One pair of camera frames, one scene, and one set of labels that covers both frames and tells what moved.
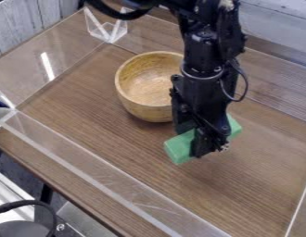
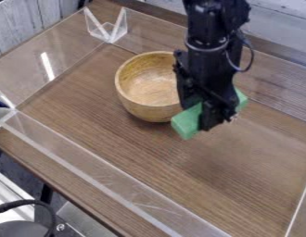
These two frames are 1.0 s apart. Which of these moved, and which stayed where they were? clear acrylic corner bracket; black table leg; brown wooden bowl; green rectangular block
Moved: green rectangular block
Stayed: brown wooden bowl; black table leg; clear acrylic corner bracket
